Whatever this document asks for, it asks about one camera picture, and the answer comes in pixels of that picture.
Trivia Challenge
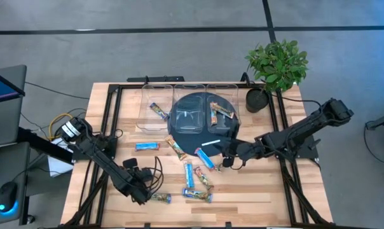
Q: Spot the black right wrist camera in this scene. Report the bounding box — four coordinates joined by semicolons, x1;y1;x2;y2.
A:
221;155;235;169

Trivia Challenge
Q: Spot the dark round mat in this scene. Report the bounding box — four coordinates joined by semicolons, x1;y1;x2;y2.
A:
167;91;241;159

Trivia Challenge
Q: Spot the light blue granola bar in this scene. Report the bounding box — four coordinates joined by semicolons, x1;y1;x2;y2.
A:
182;160;196;190
135;142;160;152
194;147;216;171

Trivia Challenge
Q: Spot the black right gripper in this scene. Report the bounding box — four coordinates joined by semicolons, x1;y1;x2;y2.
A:
217;135;249;160

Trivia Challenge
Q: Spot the grey side desk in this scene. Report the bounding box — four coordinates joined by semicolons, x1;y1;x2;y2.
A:
0;64;32;227

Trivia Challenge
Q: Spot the black plant pot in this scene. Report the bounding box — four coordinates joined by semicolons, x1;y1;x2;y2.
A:
245;87;271;114

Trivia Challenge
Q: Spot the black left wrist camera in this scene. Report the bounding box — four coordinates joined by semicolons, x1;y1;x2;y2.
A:
121;157;139;170

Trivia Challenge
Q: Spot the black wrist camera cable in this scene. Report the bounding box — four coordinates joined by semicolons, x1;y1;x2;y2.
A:
146;155;165;195

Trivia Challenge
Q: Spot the clear plastic bin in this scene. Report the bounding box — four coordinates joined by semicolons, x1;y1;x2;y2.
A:
136;83;174;132
205;83;242;134
172;83;207;134

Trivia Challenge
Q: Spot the green leafy plant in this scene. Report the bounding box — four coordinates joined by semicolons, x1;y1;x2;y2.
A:
244;38;310;93

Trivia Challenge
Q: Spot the black power strip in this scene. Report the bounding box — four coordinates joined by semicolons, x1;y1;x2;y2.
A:
127;75;186;83

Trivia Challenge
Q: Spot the blue purple granola bar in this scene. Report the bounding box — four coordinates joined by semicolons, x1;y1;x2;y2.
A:
149;101;170;121

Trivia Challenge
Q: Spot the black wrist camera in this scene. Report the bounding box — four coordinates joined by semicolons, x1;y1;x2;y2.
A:
221;155;235;169
121;157;139;170

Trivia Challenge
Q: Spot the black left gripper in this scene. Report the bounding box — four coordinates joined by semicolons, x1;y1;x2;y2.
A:
133;156;161;186

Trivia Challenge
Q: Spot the black metal table frame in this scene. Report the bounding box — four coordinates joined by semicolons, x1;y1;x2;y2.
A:
60;81;336;229

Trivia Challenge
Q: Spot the yellow cable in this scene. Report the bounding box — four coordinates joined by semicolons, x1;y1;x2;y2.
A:
48;113;74;141

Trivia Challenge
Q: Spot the white paper sheet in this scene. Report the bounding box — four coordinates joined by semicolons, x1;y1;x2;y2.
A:
47;136;74;178

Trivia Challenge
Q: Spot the green granola bar blue end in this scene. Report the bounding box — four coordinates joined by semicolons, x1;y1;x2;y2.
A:
149;192;172;205
182;188;214;204

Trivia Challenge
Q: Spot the black diagonal support bar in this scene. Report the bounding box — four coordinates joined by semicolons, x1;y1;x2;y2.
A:
17;126;74;165

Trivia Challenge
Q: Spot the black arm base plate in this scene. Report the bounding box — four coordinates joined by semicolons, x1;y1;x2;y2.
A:
71;135;118;162
273;133;322;160

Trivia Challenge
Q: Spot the black mouse blue light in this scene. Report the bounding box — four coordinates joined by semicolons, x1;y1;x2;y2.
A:
0;181;18;213

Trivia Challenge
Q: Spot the laptop with blue screen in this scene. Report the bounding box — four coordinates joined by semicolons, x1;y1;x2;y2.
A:
0;67;26;106

